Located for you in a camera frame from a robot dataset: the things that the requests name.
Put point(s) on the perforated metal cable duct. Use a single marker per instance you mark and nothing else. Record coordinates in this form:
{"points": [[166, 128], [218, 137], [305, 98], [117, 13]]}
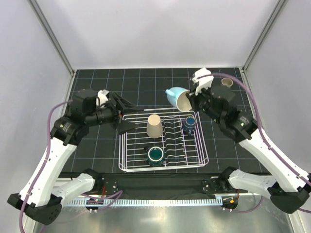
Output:
{"points": [[85, 202]]}

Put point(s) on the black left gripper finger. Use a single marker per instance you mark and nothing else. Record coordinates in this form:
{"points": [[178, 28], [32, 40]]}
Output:
{"points": [[126, 126], [125, 106]]}

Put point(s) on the blue mug cream inside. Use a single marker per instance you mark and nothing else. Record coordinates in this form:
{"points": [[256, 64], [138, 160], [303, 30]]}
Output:
{"points": [[178, 99]]}

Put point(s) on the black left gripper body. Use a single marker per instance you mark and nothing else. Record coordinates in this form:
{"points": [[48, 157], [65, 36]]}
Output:
{"points": [[116, 112]]}

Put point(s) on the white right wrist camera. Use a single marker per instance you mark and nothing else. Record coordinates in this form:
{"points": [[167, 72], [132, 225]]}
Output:
{"points": [[202, 78]]}

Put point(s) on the aluminium frame post left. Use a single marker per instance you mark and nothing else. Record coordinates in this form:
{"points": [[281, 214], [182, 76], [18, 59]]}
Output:
{"points": [[48, 30]]}

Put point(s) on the aluminium frame post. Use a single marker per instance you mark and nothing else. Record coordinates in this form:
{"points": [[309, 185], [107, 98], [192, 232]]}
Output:
{"points": [[48, 30], [264, 33]]}

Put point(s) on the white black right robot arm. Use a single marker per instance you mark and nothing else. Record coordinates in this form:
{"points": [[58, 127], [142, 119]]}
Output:
{"points": [[287, 190]]}

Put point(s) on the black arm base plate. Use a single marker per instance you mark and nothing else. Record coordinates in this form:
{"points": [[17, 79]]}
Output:
{"points": [[161, 185]]}

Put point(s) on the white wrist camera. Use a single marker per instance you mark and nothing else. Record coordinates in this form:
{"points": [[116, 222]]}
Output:
{"points": [[102, 97], [202, 78]]}

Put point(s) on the small speckled blue cup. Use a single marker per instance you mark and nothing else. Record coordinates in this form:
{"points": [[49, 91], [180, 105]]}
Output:
{"points": [[189, 125]]}

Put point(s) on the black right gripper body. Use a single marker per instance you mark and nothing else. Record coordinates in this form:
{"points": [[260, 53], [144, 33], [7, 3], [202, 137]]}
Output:
{"points": [[202, 101]]}

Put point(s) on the small beige mug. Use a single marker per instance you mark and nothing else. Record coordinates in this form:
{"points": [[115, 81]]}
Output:
{"points": [[226, 82]]}

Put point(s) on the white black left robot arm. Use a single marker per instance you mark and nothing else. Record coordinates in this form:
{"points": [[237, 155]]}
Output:
{"points": [[39, 199]]}

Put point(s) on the aluminium frame post right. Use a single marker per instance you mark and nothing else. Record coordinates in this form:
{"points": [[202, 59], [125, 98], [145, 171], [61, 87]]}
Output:
{"points": [[264, 33]]}

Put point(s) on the black grid mat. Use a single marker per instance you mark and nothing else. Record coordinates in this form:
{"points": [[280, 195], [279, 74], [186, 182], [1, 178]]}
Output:
{"points": [[99, 150]]}

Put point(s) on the white wire dish rack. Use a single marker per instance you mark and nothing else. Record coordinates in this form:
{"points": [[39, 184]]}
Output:
{"points": [[181, 150]]}

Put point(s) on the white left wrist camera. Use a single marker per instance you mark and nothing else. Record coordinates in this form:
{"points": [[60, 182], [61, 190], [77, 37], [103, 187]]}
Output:
{"points": [[102, 97]]}

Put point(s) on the dark green mug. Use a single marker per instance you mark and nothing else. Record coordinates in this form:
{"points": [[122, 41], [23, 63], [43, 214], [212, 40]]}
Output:
{"points": [[155, 156]]}

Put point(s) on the beige paper cup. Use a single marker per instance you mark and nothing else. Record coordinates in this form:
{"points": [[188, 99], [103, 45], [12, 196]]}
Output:
{"points": [[154, 126]]}

